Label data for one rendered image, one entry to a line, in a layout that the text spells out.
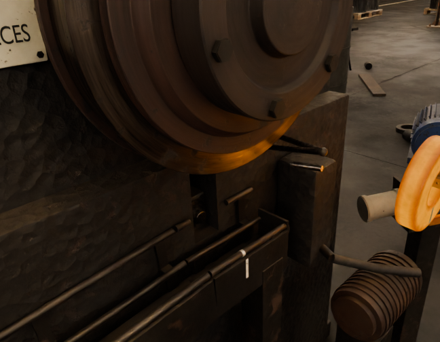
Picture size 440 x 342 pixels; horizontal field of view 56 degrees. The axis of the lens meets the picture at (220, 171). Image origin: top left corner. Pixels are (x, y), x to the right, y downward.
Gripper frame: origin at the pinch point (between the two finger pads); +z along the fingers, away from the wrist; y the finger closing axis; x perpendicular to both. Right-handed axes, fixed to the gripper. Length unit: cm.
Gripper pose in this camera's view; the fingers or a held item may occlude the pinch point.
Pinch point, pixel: (430, 174)
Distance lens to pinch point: 74.1
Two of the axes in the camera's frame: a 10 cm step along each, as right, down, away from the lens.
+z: -6.9, -3.4, 6.5
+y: 7.3, -3.2, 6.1
